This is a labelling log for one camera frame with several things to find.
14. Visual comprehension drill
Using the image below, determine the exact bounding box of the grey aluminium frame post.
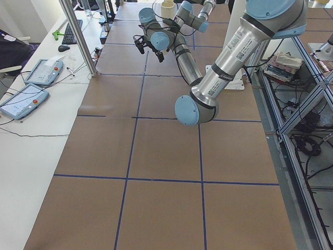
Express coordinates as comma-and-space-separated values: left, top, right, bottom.
59, 0, 97, 77

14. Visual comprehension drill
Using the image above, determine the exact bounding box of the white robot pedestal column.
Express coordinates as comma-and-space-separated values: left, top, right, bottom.
223, 0, 246, 50

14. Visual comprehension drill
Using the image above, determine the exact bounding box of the black computer mouse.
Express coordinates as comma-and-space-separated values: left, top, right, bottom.
58, 45, 70, 53

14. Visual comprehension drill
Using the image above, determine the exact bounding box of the teach pendant near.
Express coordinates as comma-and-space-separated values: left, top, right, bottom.
1, 83, 50, 120

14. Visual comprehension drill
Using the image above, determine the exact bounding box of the black keyboard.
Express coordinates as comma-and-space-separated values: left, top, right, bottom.
62, 24, 77, 45

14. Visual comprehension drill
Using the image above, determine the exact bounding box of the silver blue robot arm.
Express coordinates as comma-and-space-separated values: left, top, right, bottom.
173, 0, 216, 33
135, 1, 308, 126

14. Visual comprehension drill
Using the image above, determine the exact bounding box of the small metal cup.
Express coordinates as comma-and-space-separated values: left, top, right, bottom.
103, 23, 110, 32

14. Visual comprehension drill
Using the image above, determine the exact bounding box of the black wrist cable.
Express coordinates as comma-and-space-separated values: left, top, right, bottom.
152, 0, 198, 37
140, 18, 183, 53

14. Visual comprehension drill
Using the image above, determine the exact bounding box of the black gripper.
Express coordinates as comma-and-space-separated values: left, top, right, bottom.
151, 45, 164, 62

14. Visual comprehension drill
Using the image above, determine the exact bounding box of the teach pendant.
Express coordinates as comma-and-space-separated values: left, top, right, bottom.
24, 56, 63, 87
1, 83, 50, 120

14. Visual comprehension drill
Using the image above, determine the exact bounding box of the teach pendant far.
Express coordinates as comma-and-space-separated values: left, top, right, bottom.
24, 56, 63, 87

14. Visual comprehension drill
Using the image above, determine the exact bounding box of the green plastic clamp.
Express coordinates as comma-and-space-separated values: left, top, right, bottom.
52, 30, 64, 41

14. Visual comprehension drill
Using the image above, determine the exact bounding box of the white cream plastic bin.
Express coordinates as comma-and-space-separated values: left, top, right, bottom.
161, 0, 175, 19

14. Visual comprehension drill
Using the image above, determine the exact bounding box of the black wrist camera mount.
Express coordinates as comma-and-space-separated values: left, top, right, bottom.
133, 35, 151, 54

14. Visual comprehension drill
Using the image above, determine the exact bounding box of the stack of books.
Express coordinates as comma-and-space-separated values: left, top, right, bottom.
263, 52, 303, 82

